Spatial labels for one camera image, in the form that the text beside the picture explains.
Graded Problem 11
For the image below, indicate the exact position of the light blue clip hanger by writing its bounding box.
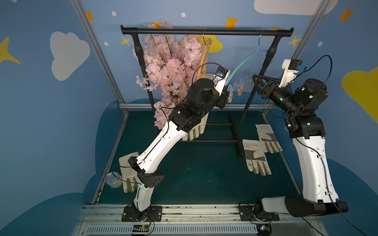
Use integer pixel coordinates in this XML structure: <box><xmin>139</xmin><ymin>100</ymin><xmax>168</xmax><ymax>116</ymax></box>
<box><xmin>225</xmin><ymin>34</ymin><xmax>266</xmax><ymax>97</ymax></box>

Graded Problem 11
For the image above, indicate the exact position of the yellow clip hanger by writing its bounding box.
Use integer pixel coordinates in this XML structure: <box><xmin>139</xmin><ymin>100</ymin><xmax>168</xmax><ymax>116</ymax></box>
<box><xmin>196</xmin><ymin>33</ymin><xmax>212</xmax><ymax>80</ymax></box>

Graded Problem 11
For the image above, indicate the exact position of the cream glove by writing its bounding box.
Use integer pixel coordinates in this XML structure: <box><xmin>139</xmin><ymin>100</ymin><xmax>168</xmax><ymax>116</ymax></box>
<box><xmin>182</xmin><ymin>114</ymin><xmax>208</xmax><ymax>141</ymax></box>
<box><xmin>256</xmin><ymin>124</ymin><xmax>283</xmax><ymax>153</ymax></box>
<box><xmin>119</xmin><ymin>152</ymin><xmax>140</xmax><ymax>193</ymax></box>
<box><xmin>242</xmin><ymin>139</ymin><xmax>272</xmax><ymax>176</ymax></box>

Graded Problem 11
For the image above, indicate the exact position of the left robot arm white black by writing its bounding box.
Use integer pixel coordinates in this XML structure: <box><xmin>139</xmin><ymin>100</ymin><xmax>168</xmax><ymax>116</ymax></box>
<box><xmin>129</xmin><ymin>77</ymin><xmax>227</xmax><ymax>213</ymax></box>

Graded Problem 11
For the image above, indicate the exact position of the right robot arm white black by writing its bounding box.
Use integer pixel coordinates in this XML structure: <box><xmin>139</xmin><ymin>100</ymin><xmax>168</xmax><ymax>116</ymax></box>
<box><xmin>253</xmin><ymin>75</ymin><xmax>348</xmax><ymax>217</ymax></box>

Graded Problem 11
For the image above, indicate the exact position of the black clothes rack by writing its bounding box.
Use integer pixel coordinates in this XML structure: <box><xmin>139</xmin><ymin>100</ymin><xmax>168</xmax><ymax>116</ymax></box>
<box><xmin>121</xmin><ymin>26</ymin><xmax>294</xmax><ymax>150</ymax></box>

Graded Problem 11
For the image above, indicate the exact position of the pink cherry blossom branch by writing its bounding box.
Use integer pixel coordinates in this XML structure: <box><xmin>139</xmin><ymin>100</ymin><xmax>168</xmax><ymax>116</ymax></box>
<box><xmin>136</xmin><ymin>34</ymin><xmax>204</xmax><ymax>129</ymax></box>

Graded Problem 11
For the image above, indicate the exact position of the silver metal can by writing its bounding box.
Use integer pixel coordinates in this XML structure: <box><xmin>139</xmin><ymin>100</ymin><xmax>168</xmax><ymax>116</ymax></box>
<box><xmin>105</xmin><ymin>172</ymin><xmax>123</xmax><ymax>188</ymax></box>

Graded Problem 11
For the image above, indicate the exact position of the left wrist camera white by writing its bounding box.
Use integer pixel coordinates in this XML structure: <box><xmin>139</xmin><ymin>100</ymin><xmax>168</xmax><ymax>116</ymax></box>
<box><xmin>213</xmin><ymin>66</ymin><xmax>230</xmax><ymax>94</ymax></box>

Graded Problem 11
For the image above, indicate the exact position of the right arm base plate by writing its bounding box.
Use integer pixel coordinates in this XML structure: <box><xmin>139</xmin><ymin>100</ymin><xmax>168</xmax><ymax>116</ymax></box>
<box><xmin>237</xmin><ymin>203</ymin><xmax>280</xmax><ymax>223</ymax></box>

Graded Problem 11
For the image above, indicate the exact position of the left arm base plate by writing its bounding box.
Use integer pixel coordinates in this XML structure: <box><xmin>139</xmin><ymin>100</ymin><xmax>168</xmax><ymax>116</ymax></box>
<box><xmin>121</xmin><ymin>205</ymin><xmax>162</xmax><ymax>222</ymax></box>

